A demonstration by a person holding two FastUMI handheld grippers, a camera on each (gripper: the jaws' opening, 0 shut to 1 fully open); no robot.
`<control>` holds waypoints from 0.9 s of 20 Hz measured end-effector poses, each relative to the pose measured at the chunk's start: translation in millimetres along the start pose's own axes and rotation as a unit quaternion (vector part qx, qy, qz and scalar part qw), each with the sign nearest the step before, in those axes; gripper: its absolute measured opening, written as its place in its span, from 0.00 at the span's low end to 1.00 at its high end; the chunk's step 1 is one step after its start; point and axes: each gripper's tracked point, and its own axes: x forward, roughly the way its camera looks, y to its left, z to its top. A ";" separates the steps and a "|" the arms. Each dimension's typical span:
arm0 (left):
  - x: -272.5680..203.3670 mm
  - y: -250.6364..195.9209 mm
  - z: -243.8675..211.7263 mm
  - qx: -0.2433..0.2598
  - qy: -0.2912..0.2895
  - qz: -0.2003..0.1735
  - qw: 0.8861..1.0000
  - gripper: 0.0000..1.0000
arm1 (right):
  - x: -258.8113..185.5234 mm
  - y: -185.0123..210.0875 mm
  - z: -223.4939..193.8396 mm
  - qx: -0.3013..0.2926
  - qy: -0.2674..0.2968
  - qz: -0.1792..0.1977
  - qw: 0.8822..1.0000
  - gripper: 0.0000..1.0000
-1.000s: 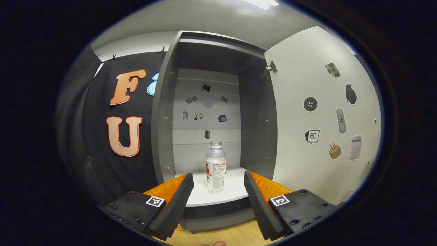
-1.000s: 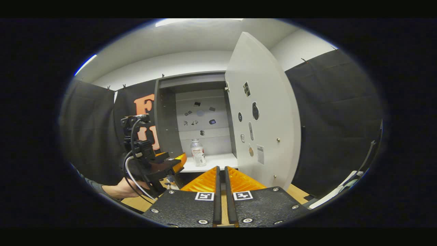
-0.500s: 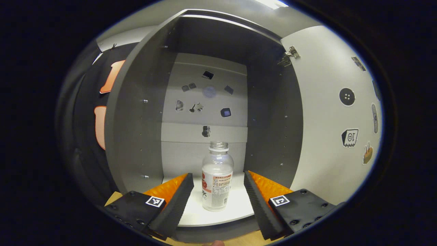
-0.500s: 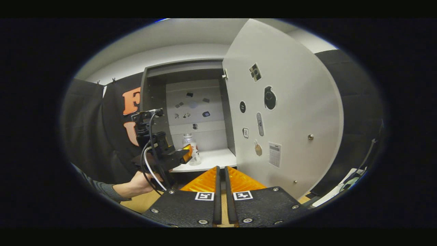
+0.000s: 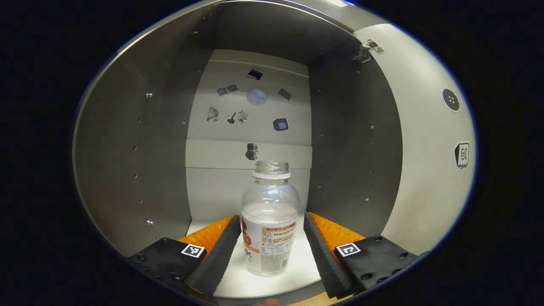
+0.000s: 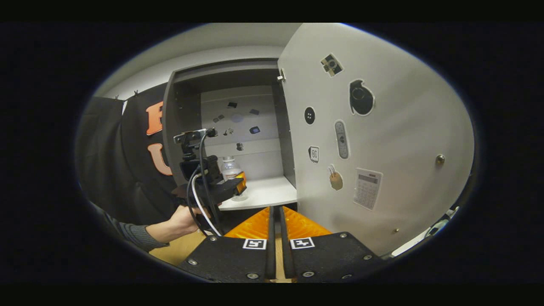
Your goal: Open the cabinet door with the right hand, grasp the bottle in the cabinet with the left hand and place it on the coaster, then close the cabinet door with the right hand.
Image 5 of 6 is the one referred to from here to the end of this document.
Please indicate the white cabinet shelf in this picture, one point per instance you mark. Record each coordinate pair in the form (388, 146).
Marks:
(307, 265)

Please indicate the metal door hinge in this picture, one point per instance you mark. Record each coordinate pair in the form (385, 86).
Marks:
(370, 44)

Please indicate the ceiling light panel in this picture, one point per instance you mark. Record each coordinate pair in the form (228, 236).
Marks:
(338, 2)

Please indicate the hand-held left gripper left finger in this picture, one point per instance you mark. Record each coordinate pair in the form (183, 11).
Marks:
(221, 259)

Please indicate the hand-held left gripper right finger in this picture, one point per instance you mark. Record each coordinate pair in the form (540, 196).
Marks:
(323, 263)

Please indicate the clear plastic bottle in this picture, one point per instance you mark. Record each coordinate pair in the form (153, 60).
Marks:
(270, 204)

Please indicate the grey cabinet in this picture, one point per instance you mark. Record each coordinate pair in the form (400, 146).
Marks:
(127, 170)

